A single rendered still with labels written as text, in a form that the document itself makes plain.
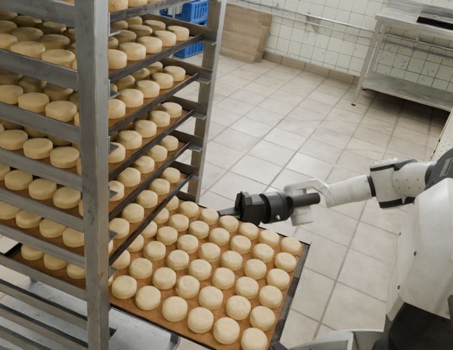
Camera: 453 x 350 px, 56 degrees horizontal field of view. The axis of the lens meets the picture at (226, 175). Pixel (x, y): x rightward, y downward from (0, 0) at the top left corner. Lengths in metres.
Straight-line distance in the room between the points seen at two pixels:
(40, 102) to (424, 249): 0.67
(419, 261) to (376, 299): 1.50
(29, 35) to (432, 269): 0.77
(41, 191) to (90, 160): 0.23
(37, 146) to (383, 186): 0.85
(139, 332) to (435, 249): 1.17
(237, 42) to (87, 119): 4.71
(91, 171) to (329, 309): 1.60
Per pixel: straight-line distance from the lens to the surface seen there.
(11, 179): 0.92
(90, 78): 0.61
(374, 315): 2.17
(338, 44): 5.19
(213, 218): 1.11
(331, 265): 2.32
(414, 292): 0.77
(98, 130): 0.64
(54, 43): 0.80
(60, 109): 0.77
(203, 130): 1.08
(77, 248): 0.91
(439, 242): 0.74
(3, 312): 1.17
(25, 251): 1.02
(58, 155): 0.81
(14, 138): 0.87
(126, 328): 1.67
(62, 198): 0.85
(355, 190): 1.24
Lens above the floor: 1.47
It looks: 31 degrees down
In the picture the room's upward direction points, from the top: 10 degrees clockwise
